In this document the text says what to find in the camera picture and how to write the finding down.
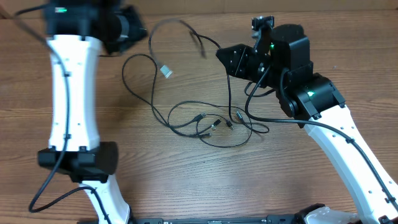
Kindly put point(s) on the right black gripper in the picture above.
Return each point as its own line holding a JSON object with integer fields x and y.
{"x": 240, "y": 51}

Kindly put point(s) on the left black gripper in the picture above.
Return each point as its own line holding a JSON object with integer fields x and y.
{"x": 137, "y": 31}

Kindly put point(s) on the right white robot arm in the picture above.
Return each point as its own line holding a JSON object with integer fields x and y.
{"x": 280, "y": 60}

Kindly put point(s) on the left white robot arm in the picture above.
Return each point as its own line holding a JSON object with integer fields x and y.
{"x": 78, "y": 31}

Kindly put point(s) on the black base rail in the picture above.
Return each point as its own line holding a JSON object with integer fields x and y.
{"x": 242, "y": 219}

